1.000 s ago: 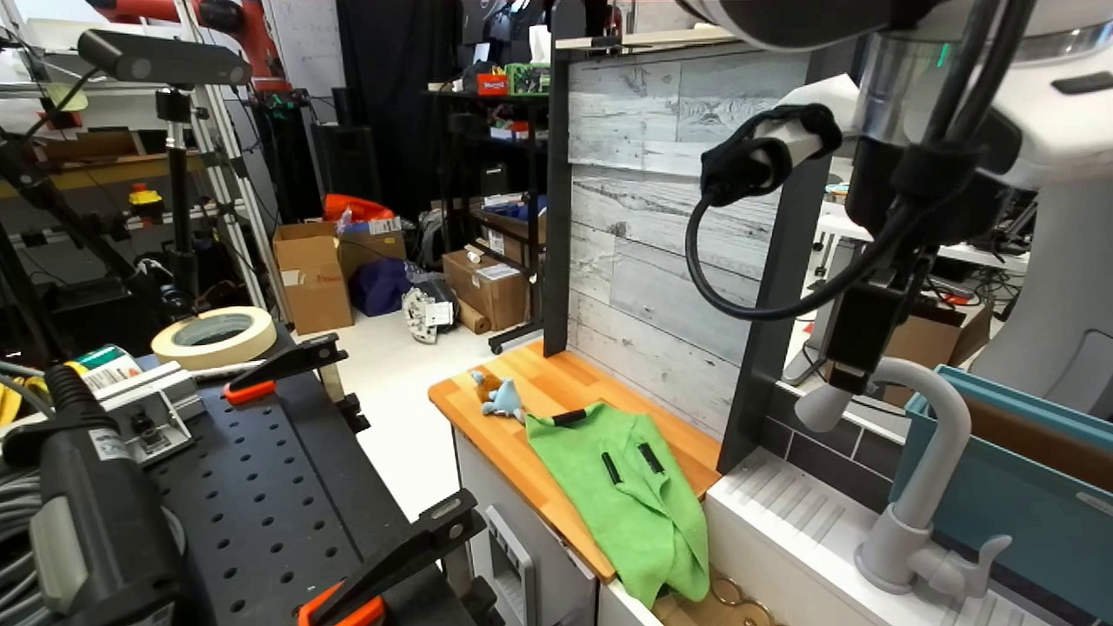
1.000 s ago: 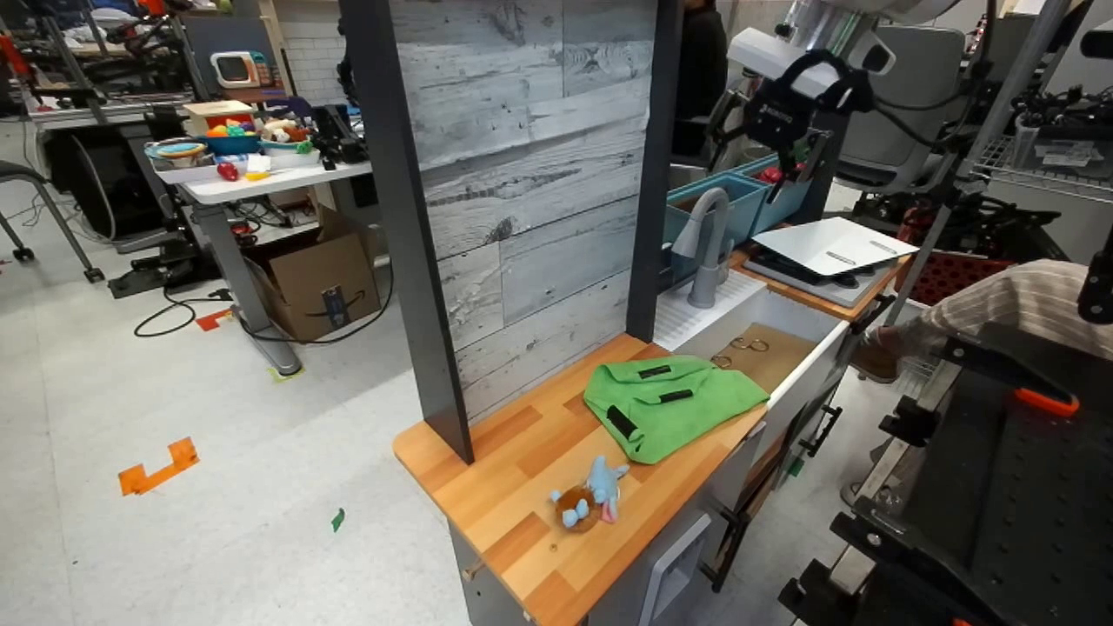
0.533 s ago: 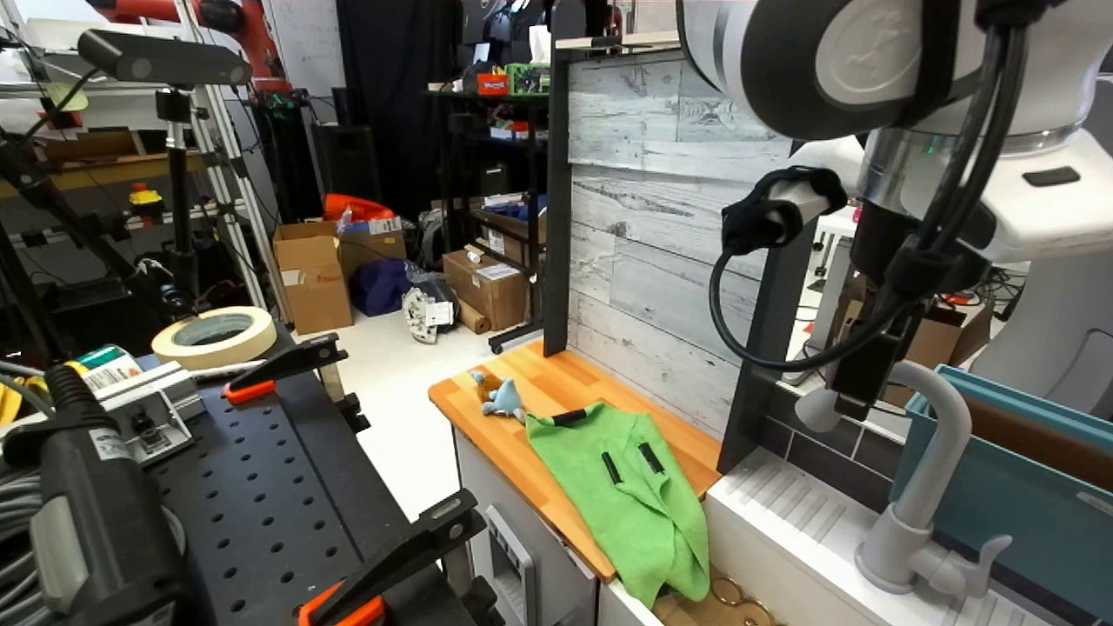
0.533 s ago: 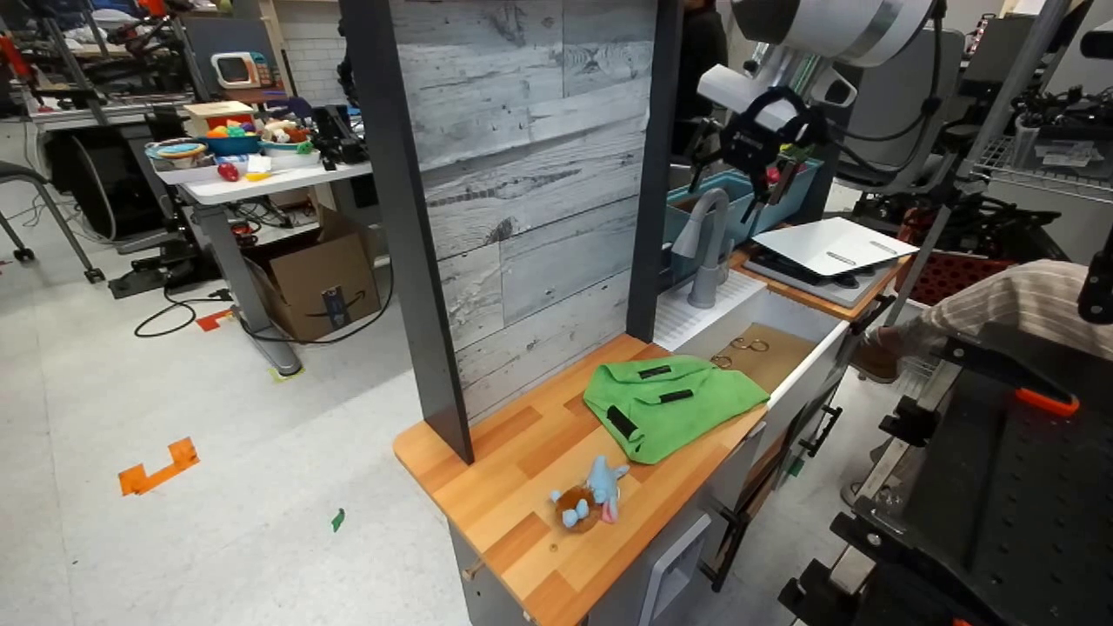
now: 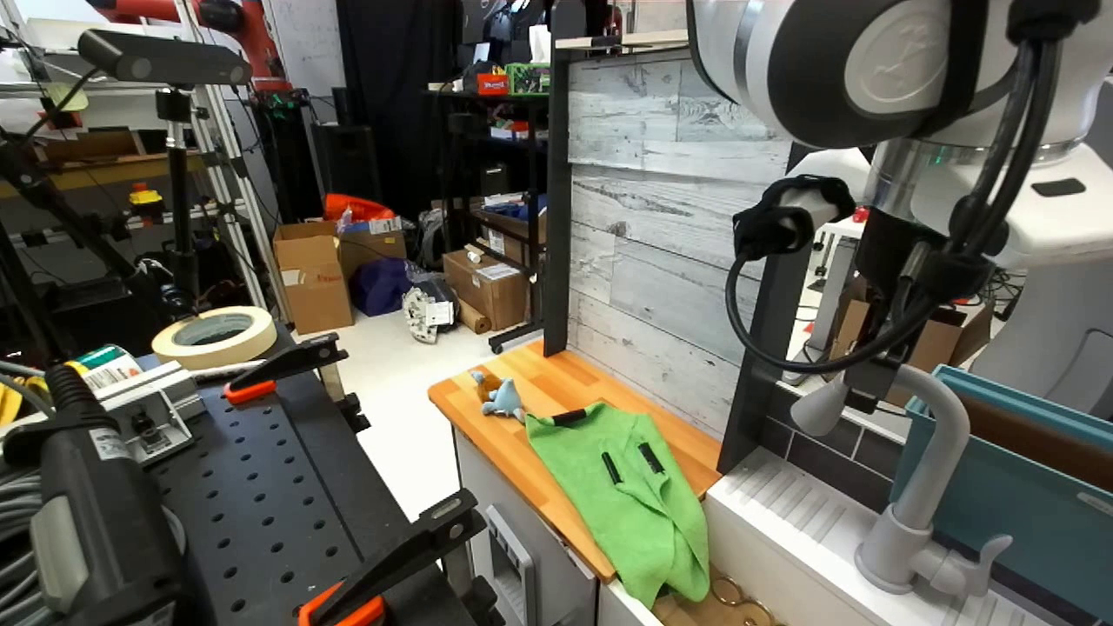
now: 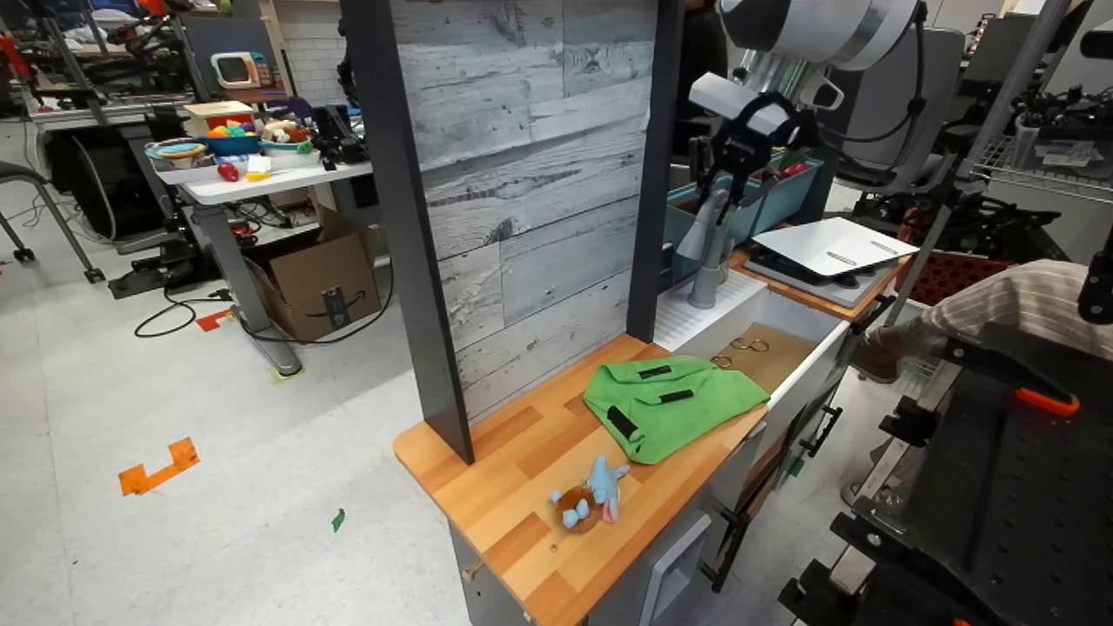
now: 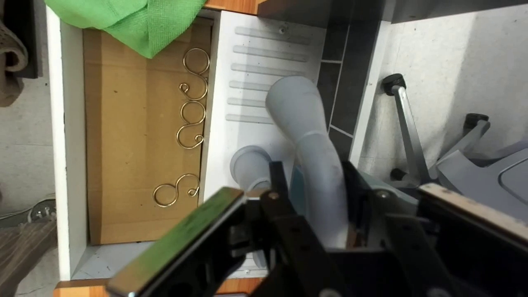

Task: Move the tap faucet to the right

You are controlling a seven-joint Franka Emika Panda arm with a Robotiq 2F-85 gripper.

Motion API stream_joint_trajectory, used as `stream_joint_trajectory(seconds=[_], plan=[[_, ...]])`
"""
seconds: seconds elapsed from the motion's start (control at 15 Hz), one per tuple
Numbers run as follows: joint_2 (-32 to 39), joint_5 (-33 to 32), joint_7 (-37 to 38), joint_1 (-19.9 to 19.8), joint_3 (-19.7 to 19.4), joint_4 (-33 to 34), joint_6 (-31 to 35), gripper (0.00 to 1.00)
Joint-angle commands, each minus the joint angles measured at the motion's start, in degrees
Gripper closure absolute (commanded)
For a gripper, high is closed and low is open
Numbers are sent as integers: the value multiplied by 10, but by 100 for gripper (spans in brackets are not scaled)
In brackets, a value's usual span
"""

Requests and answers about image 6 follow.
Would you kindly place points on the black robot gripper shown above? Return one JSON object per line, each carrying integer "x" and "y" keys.
{"x": 760, "y": 122}

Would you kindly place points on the grey tap faucet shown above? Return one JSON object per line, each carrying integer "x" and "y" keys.
{"x": 703, "y": 261}

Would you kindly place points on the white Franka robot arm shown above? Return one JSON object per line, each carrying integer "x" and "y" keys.
{"x": 837, "y": 28}

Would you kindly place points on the beige sweater forearm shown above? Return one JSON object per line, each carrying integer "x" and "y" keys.
{"x": 1019, "y": 305}

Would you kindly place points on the person's hand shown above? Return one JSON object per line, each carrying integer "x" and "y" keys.
{"x": 891, "y": 349}

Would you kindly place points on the teal box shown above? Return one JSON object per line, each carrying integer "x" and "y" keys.
{"x": 788, "y": 196}

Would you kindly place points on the white flat tray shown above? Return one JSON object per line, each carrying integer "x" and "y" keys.
{"x": 829, "y": 244}

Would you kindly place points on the wooden board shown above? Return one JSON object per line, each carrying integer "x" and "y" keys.
{"x": 837, "y": 298}

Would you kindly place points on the grey wood-look back panel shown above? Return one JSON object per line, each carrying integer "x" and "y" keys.
{"x": 522, "y": 174}

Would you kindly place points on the green cloth with black patches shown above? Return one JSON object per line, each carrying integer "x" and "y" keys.
{"x": 672, "y": 400}

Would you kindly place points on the metal pole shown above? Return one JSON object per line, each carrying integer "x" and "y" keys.
{"x": 980, "y": 141}

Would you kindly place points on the small blue brown plush toy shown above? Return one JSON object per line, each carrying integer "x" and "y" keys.
{"x": 592, "y": 500}

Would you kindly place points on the wooden countertop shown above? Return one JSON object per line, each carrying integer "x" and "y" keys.
{"x": 522, "y": 463}

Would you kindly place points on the wooden countertop cabinet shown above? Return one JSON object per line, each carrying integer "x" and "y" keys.
{"x": 697, "y": 544}

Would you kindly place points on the cardboard box under table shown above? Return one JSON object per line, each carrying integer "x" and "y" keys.
{"x": 318, "y": 283}

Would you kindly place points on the black perforated workbench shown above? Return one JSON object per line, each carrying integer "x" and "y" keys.
{"x": 1019, "y": 509}

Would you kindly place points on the white table with toys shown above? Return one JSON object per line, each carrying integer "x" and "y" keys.
{"x": 262, "y": 187}

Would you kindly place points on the orange floor marker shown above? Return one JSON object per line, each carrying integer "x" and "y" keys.
{"x": 157, "y": 472}

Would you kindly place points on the black vertical post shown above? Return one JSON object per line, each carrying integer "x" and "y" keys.
{"x": 654, "y": 174}
{"x": 404, "y": 232}

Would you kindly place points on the black chair frame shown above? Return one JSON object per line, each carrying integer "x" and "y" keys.
{"x": 54, "y": 219}

